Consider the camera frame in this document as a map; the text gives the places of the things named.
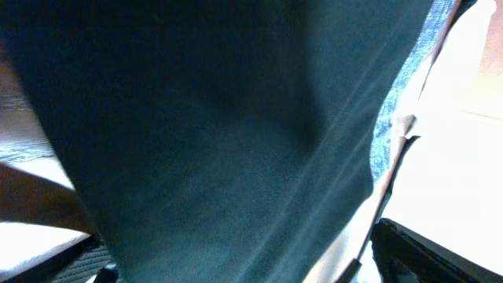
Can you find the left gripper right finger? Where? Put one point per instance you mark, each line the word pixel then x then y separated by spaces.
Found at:
pixel 402 255

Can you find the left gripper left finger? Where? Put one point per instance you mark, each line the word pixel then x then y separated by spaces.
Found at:
pixel 75 264

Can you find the black leggings with red waistband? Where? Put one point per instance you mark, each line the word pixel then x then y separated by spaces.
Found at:
pixel 219 141

